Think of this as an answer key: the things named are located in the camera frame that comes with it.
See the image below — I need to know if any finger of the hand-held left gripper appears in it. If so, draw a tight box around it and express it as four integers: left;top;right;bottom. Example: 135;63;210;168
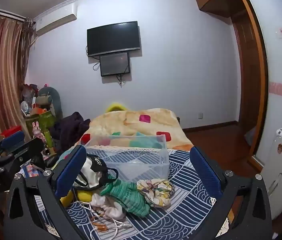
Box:
0;131;26;153
11;137;45;163

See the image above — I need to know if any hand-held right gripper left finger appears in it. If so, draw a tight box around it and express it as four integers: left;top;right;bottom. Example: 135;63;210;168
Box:
3;145;88;240

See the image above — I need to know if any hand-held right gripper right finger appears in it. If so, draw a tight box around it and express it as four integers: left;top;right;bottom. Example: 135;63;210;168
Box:
189;146;273;240

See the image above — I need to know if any red box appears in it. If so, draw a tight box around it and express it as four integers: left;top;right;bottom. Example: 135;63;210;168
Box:
0;126;23;138

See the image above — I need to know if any pink bunny toy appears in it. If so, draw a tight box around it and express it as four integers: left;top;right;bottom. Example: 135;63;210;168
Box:
32;121;46;143

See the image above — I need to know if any black and white garment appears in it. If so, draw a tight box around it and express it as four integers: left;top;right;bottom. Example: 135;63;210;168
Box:
72;153;119;189

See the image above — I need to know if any plaid cloth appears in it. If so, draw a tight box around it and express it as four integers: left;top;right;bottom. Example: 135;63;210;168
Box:
22;163;44;178

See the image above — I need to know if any yellow plush toy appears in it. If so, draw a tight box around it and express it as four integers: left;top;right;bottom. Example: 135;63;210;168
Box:
60;188;94;208

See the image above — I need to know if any green cardboard box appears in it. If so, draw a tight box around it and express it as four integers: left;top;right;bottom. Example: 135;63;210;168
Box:
38;109;57;151

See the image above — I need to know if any dark purple cloth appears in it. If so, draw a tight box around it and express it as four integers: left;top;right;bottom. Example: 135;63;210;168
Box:
49;111;92;156

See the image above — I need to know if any pale pink cloth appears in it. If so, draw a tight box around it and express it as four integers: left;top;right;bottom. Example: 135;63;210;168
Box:
90;192;127;221

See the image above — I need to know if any blue patterned bed sheet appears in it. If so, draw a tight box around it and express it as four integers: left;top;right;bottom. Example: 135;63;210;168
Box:
32;148;232;240

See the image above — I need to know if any floral cloth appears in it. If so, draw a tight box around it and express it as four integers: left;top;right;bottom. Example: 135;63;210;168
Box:
136;178;177;208

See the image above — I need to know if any striped brown curtain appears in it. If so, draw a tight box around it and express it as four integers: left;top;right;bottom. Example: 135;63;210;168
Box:
0;12;36;147

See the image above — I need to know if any green striped knit garment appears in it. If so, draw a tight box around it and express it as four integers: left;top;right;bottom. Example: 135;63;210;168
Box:
100;177;154;218

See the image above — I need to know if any clear plastic storage box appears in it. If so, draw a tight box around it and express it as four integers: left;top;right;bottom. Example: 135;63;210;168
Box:
84;134;170;181

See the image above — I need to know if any yellow patchwork blanket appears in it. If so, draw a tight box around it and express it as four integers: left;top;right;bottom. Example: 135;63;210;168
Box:
80;108;194;152

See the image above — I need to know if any yellow green cushion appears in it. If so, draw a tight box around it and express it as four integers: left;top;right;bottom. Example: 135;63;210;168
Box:
106;102;128;113

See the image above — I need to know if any small black monitor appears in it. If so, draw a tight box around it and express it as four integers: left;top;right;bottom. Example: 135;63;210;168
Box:
99;52;131;77

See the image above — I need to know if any white air conditioner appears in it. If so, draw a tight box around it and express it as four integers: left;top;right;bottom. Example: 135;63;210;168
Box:
34;3;78;37

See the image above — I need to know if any white cable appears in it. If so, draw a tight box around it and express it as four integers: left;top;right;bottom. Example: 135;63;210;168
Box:
79;199;133;240

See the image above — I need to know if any black monitor cable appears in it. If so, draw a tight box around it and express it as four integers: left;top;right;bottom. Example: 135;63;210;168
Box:
116;73;127;88

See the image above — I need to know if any black wall television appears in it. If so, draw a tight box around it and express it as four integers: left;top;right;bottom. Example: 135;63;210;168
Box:
86;21;141;57

